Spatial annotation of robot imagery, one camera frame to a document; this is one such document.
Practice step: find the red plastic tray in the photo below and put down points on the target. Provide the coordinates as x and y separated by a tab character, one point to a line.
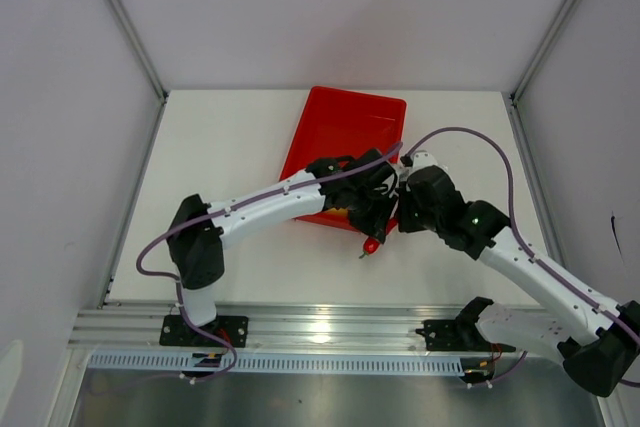
345	125

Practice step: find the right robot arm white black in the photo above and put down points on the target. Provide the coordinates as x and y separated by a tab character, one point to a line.
592	336

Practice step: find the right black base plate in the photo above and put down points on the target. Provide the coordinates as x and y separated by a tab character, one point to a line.
457	334

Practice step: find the aluminium mounting rail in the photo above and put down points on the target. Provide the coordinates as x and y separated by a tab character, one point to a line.
291	329

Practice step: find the left aluminium frame post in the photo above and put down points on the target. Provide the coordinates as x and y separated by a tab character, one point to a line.
130	34

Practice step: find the red chili pepper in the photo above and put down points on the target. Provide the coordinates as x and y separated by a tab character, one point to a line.
371	245

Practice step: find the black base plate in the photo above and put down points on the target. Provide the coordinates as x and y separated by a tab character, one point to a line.
457	334
232	329

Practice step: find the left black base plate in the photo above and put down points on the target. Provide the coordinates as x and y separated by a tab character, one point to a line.
232	329

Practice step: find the aluminium frame post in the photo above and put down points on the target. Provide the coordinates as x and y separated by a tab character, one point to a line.
130	34
551	36

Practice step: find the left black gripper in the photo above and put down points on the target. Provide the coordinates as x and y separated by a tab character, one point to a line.
378	224

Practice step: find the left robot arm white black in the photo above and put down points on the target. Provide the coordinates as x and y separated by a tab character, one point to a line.
200	232

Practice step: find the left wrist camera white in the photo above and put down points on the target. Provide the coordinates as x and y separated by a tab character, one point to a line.
389	185

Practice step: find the slotted cable duct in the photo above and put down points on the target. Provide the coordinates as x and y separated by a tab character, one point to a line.
412	365

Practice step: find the right aluminium frame post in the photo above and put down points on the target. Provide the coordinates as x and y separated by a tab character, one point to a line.
551	36

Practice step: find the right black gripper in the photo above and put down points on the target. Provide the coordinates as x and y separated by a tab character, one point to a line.
405	225

